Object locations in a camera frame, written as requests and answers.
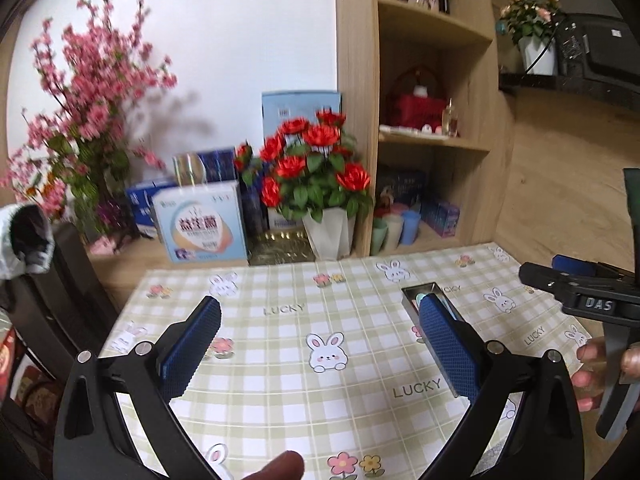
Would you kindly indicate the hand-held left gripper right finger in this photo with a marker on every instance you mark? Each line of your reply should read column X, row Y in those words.
column 447, row 345

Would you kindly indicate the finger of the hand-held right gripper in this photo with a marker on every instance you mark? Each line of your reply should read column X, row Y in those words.
column 575, row 266
column 545, row 280

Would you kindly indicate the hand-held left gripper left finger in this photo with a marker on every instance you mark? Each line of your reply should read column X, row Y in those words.
column 192, row 350

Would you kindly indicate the stainless steel utensil tray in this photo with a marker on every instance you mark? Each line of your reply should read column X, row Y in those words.
column 411, row 299

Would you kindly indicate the person's right hand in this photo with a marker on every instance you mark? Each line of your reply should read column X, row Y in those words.
column 590, row 375

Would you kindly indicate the person's left hand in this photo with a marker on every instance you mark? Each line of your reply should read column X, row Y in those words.
column 280, row 467

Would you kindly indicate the checkered bunny print tablecloth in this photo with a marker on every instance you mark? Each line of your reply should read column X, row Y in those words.
column 350, row 410

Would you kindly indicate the purple box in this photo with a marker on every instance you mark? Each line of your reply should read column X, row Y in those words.
column 442, row 217

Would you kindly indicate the white and blue carton box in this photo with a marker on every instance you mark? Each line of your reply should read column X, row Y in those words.
column 200, row 230

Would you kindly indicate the blue cup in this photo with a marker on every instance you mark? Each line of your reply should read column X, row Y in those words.
column 411, row 227

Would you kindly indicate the green cup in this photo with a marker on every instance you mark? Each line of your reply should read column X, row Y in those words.
column 378, row 237

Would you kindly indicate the gold embossed tray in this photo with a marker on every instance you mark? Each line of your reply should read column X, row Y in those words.
column 275, row 250

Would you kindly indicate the dark blue tall box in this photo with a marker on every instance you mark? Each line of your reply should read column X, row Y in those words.
column 252, row 210

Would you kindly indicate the red rose plant white pot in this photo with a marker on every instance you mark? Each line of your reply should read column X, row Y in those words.
column 327, row 235

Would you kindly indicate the dark blue printed box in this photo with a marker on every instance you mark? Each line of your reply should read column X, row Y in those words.
column 402, row 185

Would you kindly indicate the black speckled shelf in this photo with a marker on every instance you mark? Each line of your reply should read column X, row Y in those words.
column 550, row 82

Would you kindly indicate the clear perfume bottle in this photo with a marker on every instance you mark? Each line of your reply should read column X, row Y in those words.
column 449, row 120

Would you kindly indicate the red basket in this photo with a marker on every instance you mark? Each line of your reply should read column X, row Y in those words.
column 417, row 110

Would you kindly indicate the black appliance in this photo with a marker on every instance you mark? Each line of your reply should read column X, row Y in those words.
column 600, row 45

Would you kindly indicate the small white jar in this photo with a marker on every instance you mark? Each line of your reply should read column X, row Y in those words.
column 421, row 91

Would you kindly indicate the pink rose plant white pot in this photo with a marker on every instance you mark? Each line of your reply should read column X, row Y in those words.
column 535, row 25

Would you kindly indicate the light blue flat box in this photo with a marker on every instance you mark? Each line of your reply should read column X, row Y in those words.
column 280, row 110

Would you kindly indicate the pink artificial blossom plant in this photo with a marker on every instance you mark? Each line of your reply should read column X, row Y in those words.
column 95, row 100

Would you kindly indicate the wooden shelf unit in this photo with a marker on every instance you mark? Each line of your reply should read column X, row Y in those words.
column 357, row 60

